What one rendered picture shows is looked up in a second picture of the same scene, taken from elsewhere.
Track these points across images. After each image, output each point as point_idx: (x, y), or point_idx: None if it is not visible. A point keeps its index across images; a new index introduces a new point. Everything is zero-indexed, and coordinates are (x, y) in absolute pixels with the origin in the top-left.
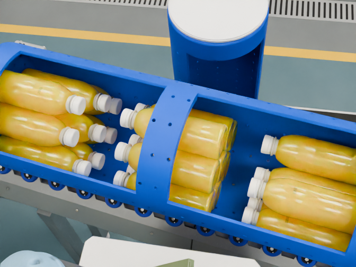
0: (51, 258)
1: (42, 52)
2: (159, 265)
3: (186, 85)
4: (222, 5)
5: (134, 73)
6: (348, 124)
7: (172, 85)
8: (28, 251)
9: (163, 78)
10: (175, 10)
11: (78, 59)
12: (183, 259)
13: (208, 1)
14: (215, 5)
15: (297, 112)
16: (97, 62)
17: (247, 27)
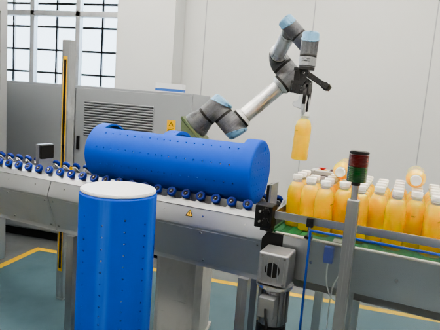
0: (215, 99)
1: (232, 144)
2: (190, 126)
3: (166, 137)
4: (116, 186)
5: (188, 139)
6: (109, 131)
7: (173, 136)
8: (220, 98)
9: (175, 141)
10: (151, 189)
11: (215, 145)
12: (183, 118)
13: (124, 188)
14: (121, 187)
15: (126, 132)
16: (206, 146)
17: (109, 181)
